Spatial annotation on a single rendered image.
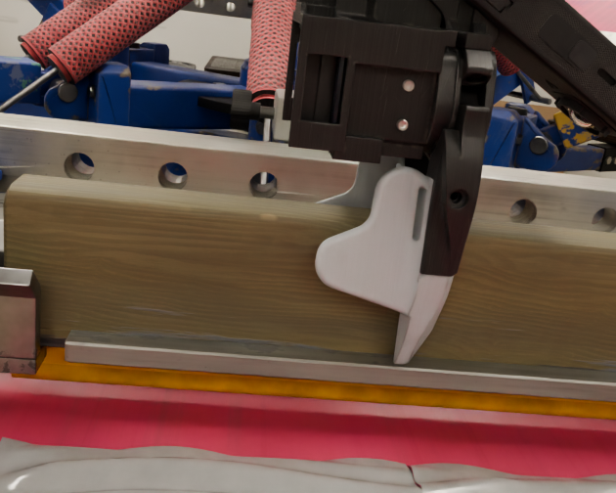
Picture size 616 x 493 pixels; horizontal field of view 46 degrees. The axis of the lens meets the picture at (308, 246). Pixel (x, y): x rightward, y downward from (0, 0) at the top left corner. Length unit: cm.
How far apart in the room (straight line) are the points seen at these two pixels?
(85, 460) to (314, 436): 11
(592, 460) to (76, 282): 26
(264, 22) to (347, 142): 55
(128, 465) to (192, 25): 420
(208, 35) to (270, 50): 365
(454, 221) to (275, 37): 55
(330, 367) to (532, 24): 17
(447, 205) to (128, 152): 31
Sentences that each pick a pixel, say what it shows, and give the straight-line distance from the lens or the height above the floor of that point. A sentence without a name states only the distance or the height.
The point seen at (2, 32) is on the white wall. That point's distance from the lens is 467.
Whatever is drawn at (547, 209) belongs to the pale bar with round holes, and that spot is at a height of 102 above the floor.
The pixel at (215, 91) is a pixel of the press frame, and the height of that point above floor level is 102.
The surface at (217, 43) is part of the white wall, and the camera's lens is 446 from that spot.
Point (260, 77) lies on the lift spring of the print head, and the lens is 78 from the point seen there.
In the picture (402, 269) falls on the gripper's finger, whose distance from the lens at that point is 32.
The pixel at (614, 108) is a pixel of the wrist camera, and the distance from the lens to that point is 34.
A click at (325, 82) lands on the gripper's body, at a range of 30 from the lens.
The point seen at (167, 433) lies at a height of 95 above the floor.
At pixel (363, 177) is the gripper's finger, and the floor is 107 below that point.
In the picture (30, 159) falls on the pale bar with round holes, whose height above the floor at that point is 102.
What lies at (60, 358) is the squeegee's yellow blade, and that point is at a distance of 37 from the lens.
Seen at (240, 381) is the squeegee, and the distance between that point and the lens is 37.
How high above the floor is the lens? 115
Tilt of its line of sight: 18 degrees down
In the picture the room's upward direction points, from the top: 7 degrees clockwise
